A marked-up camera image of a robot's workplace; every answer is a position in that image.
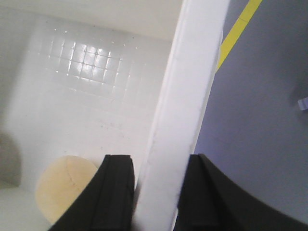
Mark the yellow floor tape line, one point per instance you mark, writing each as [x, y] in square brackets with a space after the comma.
[237, 29]

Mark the white Totelife plastic crate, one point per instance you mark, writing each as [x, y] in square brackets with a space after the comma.
[89, 78]

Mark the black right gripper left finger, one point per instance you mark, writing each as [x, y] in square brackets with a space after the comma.
[106, 202]

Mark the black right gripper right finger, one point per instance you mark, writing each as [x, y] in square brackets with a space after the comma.
[210, 201]

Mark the grey smiley plush ball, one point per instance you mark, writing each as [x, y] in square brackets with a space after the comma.
[10, 160]

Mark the yellow plush burger toy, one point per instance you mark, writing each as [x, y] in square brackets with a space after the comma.
[61, 183]

